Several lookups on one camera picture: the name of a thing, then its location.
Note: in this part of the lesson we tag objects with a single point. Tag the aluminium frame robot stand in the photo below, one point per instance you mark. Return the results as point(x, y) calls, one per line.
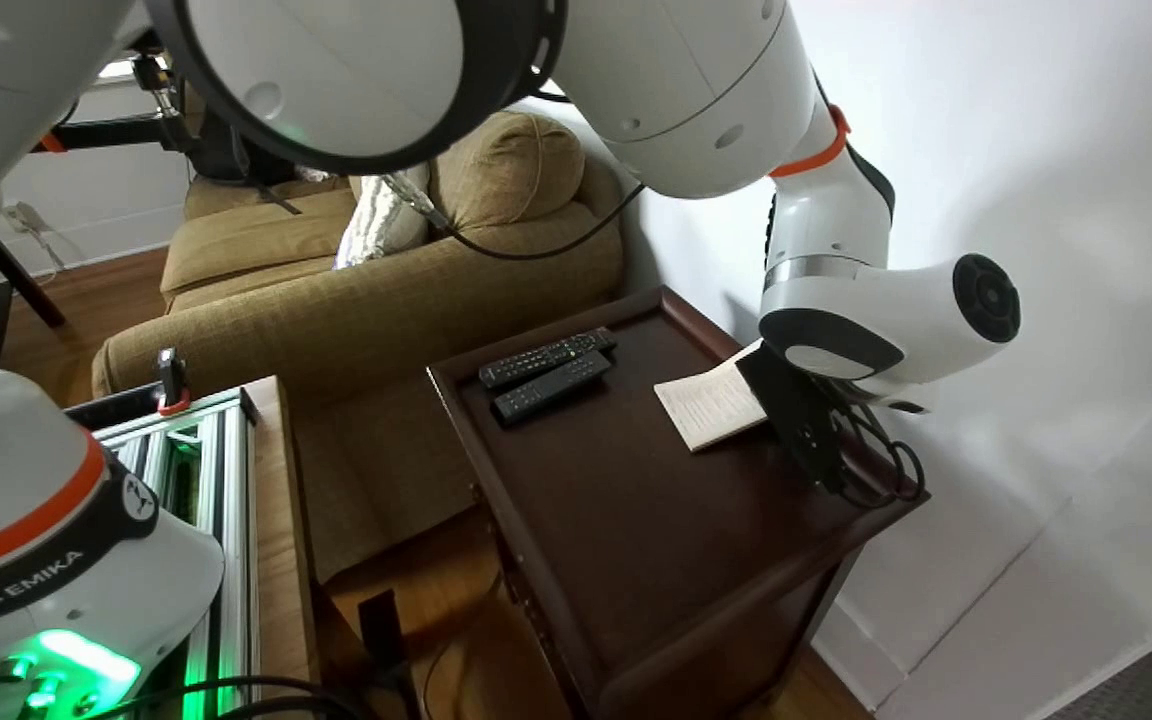
point(173, 621)

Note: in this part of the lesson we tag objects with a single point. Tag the black remote control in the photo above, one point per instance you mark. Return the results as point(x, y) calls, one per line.
point(520, 364)
point(548, 389)

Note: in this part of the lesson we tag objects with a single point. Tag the white knitted cushion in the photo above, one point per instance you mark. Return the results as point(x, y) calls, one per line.
point(379, 224)

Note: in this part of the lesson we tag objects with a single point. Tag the olive brown sofa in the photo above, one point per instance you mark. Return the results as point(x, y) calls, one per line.
point(255, 288)

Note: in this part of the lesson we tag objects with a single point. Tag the white book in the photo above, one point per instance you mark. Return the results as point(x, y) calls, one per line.
point(709, 407)

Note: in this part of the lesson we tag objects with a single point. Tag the black remote control upper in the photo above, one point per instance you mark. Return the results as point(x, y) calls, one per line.
point(520, 364)

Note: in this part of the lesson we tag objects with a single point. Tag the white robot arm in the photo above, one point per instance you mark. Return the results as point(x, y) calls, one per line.
point(694, 99)

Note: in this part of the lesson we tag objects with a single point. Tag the olive sofa back cushion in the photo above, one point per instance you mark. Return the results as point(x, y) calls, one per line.
point(511, 170)

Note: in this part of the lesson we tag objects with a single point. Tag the dark brown wooden side table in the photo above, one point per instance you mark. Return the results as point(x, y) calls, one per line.
point(662, 580)

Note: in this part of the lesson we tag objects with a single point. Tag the black remote control lower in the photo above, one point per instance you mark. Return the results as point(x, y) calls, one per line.
point(548, 389)

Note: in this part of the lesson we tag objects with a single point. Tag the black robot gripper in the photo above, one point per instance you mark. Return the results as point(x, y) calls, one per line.
point(829, 438)

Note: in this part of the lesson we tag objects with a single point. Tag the black backpack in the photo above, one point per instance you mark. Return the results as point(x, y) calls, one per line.
point(219, 148)

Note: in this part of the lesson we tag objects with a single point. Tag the black red clamp handle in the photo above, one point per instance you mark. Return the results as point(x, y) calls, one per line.
point(170, 384)

